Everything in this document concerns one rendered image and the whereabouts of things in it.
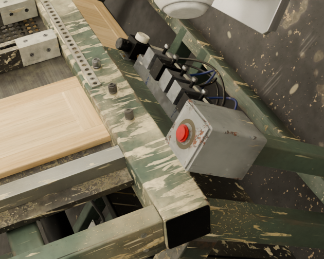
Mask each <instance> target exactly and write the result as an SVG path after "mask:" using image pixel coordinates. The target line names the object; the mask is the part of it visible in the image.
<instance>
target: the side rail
mask: <svg viewBox="0 0 324 259"><path fill-rule="evenodd" d="M165 250H166V244H165V239H164V231H163V220H162V218H161V216H160V215H159V213H158V211H157V210H156V208H155V206H154V205H149V206H147V207H144V208H141V209H139V210H136V211H134V212H131V213H128V214H126V215H123V216H120V217H118V218H114V219H112V220H109V221H107V222H104V223H102V224H99V225H96V226H94V227H91V228H88V229H86V230H83V231H80V232H78V233H75V234H72V235H70V236H67V237H64V238H62V239H59V240H56V241H54V242H52V243H49V244H46V245H43V246H40V247H38V248H35V249H32V250H30V251H27V252H24V253H22V254H19V255H17V256H14V257H11V258H9V259H145V258H148V257H150V256H153V255H155V254H158V253H160V252H163V251H165Z"/></svg>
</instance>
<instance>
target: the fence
mask: <svg viewBox="0 0 324 259"><path fill-rule="evenodd" d="M124 168H126V163H125V157H124V154H123V153H122V151H121V149H120V148H119V146H118V145H117V146H114V147H111V148H108V149H105V150H102V151H99V152H96V153H93V154H91V155H88V156H85V157H82V158H79V159H76V160H73V161H70V162H67V163H65V164H62V165H59V166H56V167H54V168H51V169H47V170H44V171H41V172H39V173H36V174H33V175H30V176H27V177H24V178H21V179H18V180H16V181H13V182H10V183H7V184H4V185H2V186H0V212H3V211H6V210H9V209H12V208H14V207H17V206H20V205H23V204H26V203H28V202H31V201H34V200H36V199H39V198H42V197H45V196H48V195H50V194H53V193H56V192H59V191H62V190H65V189H68V188H70V187H73V186H76V185H78V184H81V183H84V182H87V181H90V180H92V179H95V178H98V177H101V176H104V175H106V174H109V173H112V172H115V171H118V170H121V169H124Z"/></svg>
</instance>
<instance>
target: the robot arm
mask: <svg viewBox="0 0 324 259"><path fill-rule="evenodd" d="M154 2H155V3H156V5H157V6H158V7H159V9H160V10H161V11H162V12H164V13H166V14H167V15H168V16H170V17H173V18H176V19H192V18H196V17H199V16H201V15H203V14H204V13H205V12H206V11H207V10H208V8H209V7H210V6H211V5H212V4H213V2H214V0H154Z"/></svg>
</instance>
